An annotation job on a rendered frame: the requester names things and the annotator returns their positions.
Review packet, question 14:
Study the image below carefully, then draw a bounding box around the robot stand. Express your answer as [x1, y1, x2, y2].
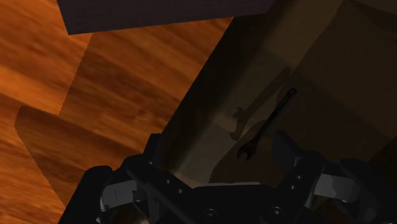
[56, 0, 277, 36]

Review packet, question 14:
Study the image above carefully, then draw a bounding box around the dark brown table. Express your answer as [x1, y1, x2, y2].
[159, 0, 397, 188]

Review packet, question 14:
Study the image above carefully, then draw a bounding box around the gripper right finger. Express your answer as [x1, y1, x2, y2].
[272, 129, 397, 224]

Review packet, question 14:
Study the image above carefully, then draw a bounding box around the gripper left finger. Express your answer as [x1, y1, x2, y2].
[58, 133, 193, 224]

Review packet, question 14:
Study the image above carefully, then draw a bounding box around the black wrench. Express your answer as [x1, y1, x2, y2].
[236, 87, 298, 164]

